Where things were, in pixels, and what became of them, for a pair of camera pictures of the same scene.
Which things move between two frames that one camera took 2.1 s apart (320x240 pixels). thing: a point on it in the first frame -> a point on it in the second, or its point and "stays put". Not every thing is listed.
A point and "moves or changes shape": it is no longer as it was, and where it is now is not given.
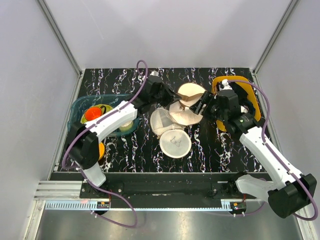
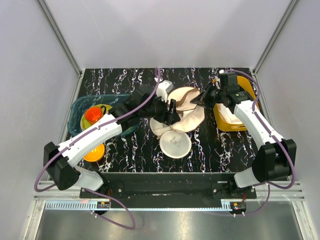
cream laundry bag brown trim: x=180 y=110 moves or changes shape
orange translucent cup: x=92 y=113 stays put
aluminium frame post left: x=61 y=38 stays put
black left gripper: x=171 y=96 -> x=167 y=117
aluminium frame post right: x=290 y=8 stays put
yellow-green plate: x=104 y=108 stays put
